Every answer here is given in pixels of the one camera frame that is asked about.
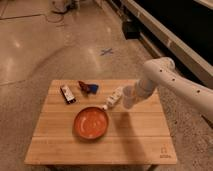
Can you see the wooden table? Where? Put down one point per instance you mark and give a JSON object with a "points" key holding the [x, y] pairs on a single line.
{"points": [[136, 136]]}

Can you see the orange ceramic bowl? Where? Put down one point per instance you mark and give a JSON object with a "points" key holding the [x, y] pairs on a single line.
{"points": [[90, 123]]}

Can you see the black box on floor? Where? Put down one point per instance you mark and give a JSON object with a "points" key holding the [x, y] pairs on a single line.
{"points": [[130, 31]]}

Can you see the white machine base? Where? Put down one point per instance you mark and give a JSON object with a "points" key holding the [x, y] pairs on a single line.
{"points": [[63, 6]]}

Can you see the white squeeze tube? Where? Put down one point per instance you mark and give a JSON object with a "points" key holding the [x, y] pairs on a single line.
{"points": [[113, 99]]}

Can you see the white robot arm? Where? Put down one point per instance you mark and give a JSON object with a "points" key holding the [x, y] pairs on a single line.
{"points": [[161, 72]]}

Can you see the red and blue wrapper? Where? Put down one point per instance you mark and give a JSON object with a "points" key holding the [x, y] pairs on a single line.
{"points": [[87, 89]]}

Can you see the long grey bench rail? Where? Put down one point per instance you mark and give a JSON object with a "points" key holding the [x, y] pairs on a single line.
{"points": [[180, 29]]}

